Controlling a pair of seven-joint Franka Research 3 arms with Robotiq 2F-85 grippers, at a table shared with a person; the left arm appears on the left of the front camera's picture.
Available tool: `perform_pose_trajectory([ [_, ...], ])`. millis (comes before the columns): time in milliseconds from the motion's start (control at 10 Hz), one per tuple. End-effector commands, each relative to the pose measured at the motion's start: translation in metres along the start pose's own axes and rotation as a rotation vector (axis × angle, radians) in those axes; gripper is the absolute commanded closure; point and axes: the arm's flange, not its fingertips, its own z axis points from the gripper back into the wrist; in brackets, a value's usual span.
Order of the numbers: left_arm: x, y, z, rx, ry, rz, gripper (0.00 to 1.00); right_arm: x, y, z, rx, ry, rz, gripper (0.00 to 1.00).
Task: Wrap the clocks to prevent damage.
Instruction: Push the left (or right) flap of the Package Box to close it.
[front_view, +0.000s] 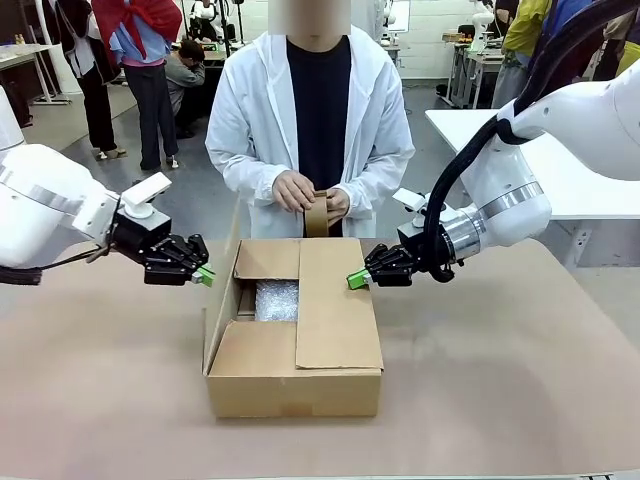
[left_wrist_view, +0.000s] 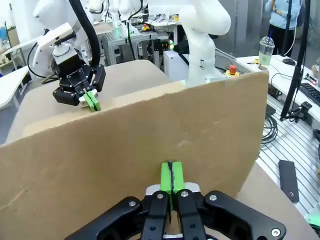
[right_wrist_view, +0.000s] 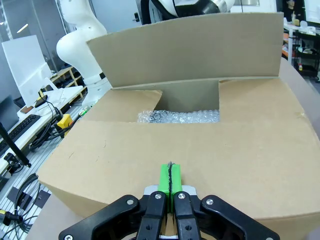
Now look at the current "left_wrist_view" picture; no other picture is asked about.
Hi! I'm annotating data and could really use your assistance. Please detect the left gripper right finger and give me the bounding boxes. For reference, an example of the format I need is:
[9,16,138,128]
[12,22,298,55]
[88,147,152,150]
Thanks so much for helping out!
[171,161,287,240]

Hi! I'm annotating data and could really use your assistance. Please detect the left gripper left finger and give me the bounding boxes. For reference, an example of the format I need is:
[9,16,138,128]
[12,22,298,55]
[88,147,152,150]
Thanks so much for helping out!
[64,161,174,240]

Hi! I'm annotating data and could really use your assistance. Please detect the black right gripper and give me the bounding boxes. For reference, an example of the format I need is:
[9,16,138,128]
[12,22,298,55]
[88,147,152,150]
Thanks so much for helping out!
[52,50,107,113]

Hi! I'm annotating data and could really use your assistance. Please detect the brown cardboard box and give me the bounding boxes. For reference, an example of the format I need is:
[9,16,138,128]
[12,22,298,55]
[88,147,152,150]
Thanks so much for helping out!
[0,71,270,226]

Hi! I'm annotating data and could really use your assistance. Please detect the white rounded side table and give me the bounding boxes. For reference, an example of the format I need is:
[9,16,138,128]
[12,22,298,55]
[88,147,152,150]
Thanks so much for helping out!
[0,66,30,111]

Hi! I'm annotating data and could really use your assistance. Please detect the white controller box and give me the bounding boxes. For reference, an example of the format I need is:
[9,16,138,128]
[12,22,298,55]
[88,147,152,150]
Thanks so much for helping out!
[162,49,191,82]

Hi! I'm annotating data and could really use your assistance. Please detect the black flat remote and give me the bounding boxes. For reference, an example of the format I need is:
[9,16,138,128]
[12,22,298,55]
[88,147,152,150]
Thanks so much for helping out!
[278,159,300,204]

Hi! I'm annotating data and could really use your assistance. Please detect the white computer desk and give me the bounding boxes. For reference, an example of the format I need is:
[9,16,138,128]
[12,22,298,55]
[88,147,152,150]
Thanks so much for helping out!
[236,55,320,128]

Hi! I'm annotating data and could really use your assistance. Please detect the black keyboard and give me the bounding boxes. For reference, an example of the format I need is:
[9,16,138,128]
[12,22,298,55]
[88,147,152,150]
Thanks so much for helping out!
[299,82,320,107]

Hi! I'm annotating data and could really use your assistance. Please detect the plastic cup with green drink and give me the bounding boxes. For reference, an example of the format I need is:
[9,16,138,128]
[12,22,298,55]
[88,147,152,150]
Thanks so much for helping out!
[258,36,276,71]

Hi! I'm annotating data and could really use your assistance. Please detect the black tripod pole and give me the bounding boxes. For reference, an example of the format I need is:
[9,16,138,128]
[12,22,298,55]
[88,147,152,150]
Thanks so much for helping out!
[279,0,313,123]

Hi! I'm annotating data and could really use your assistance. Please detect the person in light blue sweater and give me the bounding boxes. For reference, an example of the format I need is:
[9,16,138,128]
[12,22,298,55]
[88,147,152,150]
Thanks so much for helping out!
[264,0,307,58]

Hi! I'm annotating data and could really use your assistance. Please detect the black braided cable sleeve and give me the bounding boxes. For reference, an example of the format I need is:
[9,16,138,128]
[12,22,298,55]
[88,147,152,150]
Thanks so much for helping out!
[68,0,102,68]

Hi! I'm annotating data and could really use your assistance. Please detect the aluminium frame cart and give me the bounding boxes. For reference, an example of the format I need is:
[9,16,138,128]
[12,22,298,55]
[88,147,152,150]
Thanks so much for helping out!
[99,31,169,68]

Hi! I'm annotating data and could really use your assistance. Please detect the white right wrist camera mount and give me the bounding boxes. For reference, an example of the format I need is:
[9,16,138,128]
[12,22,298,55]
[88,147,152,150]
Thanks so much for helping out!
[37,22,77,50]

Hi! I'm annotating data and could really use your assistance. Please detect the coiled black cables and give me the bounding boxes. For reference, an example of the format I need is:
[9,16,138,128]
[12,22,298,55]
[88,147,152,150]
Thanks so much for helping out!
[259,113,279,145]

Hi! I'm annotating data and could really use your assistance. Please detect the aluminium slotted base plate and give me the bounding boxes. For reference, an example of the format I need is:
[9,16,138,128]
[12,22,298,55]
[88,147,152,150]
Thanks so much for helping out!
[254,94,320,218]

